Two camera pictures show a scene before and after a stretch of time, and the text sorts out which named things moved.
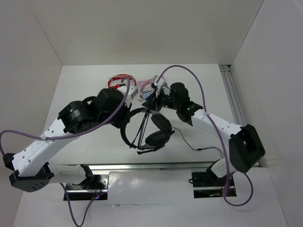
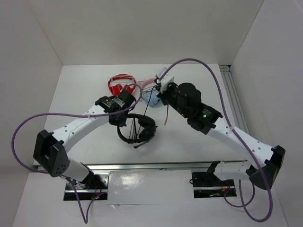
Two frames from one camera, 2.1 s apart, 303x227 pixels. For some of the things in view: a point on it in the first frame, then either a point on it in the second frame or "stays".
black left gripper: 125,118 stays
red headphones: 119,76 stays
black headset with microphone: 154,140 to 148,132
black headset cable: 198,149 to 137,134
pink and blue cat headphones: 146,89 stays
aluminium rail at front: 156,166 stays
